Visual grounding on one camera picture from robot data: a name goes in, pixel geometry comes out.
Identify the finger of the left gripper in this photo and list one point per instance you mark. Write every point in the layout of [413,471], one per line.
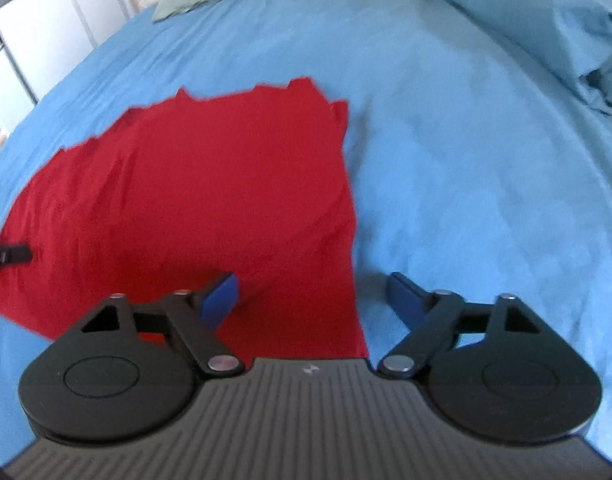
[14,254]

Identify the white wardrobe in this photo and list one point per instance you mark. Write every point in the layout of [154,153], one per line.
[42,41]

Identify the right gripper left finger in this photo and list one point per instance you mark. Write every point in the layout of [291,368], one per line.
[126,369]

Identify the red garment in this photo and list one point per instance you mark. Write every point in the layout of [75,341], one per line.
[175,194]

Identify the blue bed sheet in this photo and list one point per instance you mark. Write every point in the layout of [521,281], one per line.
[473,168]

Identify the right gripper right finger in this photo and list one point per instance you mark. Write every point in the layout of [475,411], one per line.
[497,371]

